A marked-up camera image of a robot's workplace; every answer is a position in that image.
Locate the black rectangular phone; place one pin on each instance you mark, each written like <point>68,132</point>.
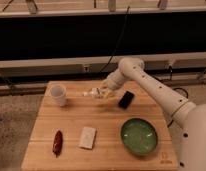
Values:
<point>126,100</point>

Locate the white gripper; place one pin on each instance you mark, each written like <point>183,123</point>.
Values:
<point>114,81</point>

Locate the green round bowl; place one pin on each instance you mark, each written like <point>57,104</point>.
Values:
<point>139,136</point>

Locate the wooden cutting board table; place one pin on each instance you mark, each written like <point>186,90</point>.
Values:
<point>108,152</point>

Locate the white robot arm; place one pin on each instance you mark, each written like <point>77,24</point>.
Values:
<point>189,116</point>

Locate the white plastic cup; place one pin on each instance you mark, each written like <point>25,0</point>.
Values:
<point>58,94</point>

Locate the dark red chili pepper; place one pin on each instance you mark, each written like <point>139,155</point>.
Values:
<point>57,145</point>

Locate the white rectangular sponge block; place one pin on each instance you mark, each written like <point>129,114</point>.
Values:
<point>87,137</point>

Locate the small clear plastic bottle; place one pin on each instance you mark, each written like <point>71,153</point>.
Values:
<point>94,92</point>

